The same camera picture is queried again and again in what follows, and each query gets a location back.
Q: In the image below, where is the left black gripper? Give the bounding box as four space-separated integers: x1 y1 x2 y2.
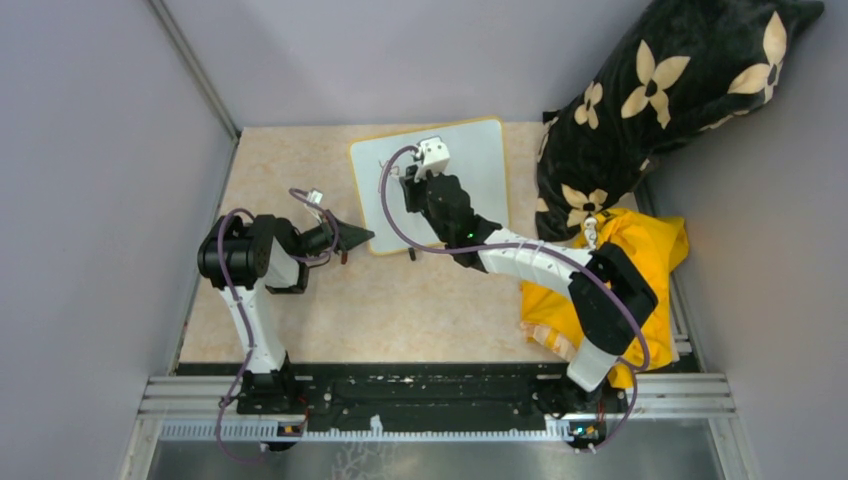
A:
294 209 375 261

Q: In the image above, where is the yellow framed whiteboard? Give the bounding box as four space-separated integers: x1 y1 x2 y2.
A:
350 118 509 255

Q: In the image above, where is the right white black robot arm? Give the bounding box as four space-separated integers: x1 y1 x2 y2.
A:
400 166 659 412

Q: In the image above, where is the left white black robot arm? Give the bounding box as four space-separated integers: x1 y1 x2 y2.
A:
197 214 375 415

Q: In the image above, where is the yellow cloth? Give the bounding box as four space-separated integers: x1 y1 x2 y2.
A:
520 208 689 370

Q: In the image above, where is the black floral pillow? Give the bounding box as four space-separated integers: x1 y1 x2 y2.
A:
535 1 825 242

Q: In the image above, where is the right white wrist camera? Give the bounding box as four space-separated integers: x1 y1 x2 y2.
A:
414 136 451 181

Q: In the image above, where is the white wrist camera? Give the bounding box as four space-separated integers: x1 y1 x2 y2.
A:
306 189 323 205
414 136 451 181

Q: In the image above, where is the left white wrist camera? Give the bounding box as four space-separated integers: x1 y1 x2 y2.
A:
306 189 323 205

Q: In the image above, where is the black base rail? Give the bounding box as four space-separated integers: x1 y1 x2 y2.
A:
175 360 631 435

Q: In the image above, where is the aluminium corner post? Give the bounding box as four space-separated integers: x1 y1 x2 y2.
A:
144 0 241 144

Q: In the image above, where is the white toothed cable strip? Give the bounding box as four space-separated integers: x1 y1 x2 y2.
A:
159 415 574 443

